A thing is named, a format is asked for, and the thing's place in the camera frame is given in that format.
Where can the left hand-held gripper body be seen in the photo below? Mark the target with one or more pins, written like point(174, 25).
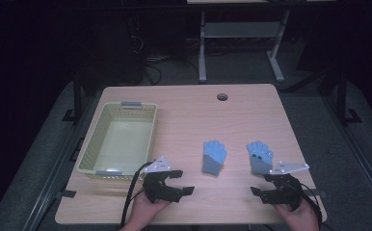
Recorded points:
point(156, 189)

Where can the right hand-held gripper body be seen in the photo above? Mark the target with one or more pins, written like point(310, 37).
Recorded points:
point(286, 192)

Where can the blue glove with dark dots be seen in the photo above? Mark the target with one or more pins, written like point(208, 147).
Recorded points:
point(259, 157)

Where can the plain blue glove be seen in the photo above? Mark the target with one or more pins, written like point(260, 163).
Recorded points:
point(213, 157)

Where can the pale yellow plastic basket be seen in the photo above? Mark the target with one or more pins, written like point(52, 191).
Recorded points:
point(123, 141)

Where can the person's left hand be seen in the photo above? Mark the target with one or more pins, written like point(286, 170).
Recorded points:
point(142, 213)

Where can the person's right hand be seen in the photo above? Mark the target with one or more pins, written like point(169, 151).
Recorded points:
point(301, 218)

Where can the black tape strip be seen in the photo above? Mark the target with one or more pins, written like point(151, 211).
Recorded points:
point(319, 193)
point(66, 193)

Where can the black metal stand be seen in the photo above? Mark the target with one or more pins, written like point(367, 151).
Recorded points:
point(343, 96)
point(77, 96)

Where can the metal floor rail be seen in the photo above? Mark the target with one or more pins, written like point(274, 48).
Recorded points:
point(50, 179)
point(364, 154)

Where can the white metal desk frame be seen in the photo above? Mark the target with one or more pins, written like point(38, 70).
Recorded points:
point(238, 29)

